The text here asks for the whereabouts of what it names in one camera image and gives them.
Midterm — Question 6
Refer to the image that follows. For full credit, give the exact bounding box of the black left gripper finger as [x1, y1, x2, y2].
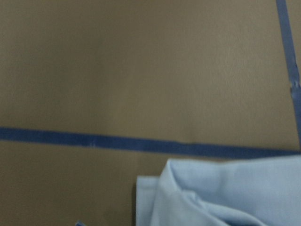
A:
[75, 221, 85, 226]

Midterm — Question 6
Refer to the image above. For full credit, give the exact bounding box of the light blue t-shirt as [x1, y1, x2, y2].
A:
[135, 156, 301, 226]

